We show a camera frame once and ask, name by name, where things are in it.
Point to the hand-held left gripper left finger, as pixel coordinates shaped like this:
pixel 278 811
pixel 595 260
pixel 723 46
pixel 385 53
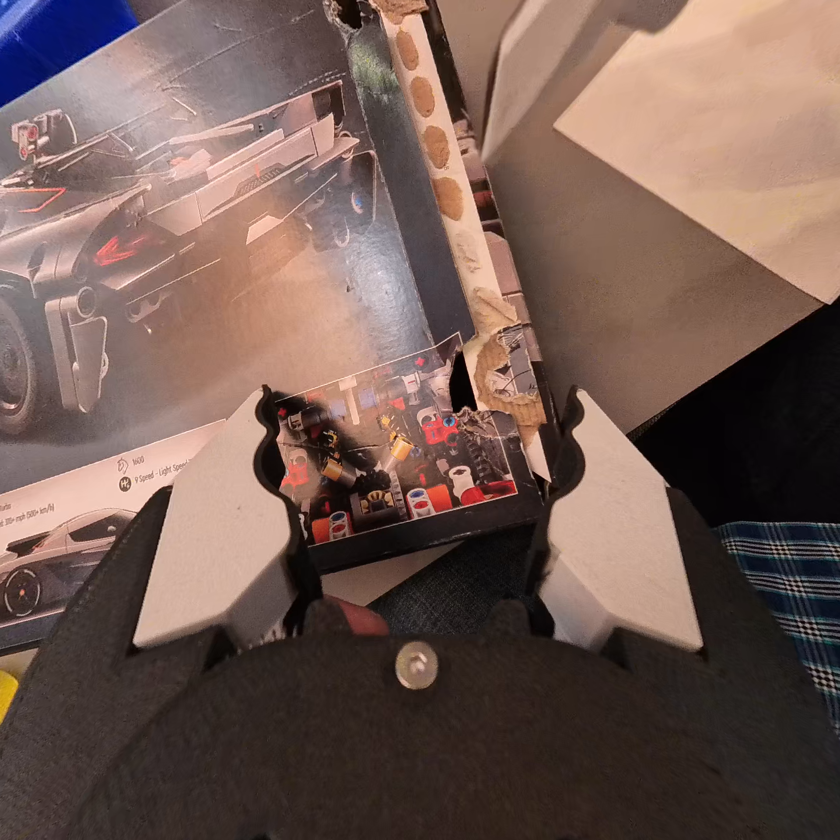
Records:
pixel 216 525

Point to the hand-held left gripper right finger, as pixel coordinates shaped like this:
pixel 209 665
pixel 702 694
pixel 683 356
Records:
pixel 610 538

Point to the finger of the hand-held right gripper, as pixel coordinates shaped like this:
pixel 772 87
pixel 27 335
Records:
pixel 544 72
pixel 735 131

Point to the dark lego set box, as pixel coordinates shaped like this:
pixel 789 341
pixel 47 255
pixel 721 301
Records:
pixel 229 262

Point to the white paper sheet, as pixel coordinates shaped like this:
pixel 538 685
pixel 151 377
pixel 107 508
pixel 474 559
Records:
pixel 387 571

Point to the person's blue plaid shirt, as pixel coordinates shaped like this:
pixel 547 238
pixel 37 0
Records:
pixel 787 590

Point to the small yellow block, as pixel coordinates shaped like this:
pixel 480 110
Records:
pixel 6 695

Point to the blue plastic bin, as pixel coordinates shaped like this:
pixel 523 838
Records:
pixel 59 52

